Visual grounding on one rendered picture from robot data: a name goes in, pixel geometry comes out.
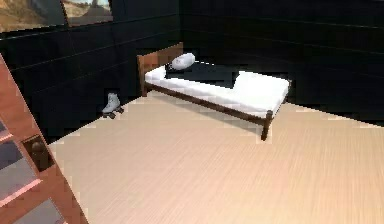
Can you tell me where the black blanket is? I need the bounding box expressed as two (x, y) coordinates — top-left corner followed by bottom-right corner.
(164, 60), (241, 90)

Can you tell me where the white pillow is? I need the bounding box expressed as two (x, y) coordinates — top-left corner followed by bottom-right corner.
(170, 52), (197, 71)

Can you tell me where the brown wooden bed white mattress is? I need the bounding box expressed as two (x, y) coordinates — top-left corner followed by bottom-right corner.
(136, 42), (292, 142)

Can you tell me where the white roller skate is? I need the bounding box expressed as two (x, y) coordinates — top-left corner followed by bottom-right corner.
(101, 92), (125, 120)

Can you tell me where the dark round door knob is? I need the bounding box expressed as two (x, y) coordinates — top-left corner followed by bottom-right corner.
(22, 134), (55, 172)

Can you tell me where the brown door with glass panes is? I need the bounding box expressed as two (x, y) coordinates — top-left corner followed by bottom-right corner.
(0, 53), (90, 224)

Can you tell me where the window with desert view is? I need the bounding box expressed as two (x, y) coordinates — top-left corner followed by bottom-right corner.
(0, 0), (114, 34)

